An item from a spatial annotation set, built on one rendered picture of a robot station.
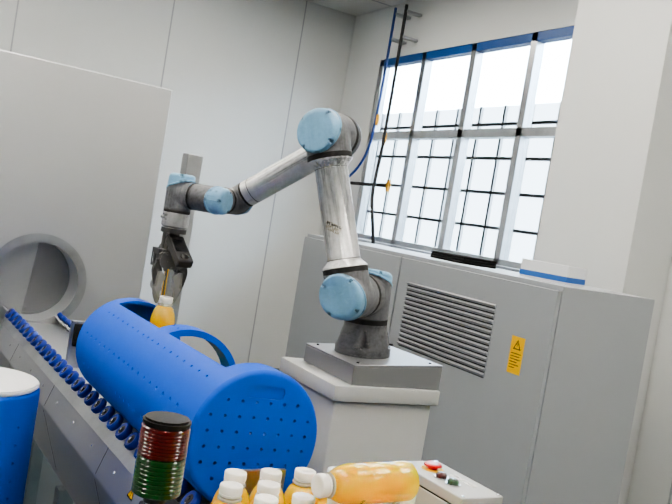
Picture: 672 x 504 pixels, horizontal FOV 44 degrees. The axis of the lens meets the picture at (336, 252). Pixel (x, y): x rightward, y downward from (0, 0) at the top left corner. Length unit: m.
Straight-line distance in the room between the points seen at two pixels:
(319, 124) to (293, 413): 0.75
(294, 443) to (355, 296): 0.46
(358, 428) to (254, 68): 5.39
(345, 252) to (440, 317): 1.67
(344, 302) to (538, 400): 1.34
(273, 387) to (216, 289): 5.51
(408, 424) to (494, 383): 1.23
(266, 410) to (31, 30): 5.37
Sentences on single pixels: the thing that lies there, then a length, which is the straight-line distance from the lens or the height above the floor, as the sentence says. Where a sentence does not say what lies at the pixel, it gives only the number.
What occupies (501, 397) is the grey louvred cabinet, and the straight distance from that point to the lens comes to 3.35.
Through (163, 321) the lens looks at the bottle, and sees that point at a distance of 2.32.
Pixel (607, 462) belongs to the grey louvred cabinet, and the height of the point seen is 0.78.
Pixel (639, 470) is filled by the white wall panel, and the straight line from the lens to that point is 4.55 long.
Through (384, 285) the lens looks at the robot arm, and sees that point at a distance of 2.17.
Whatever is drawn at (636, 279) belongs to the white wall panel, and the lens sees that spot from 4.30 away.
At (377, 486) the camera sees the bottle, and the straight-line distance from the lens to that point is 1.41.
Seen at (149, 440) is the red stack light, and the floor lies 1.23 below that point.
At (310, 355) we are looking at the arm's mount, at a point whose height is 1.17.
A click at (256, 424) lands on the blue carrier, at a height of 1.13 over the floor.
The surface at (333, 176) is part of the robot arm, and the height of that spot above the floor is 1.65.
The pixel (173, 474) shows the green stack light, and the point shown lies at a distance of 1.10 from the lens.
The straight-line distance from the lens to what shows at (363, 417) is 2.11.
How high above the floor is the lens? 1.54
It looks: 2 degrees down
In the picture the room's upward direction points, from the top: 9 degrees clockwise
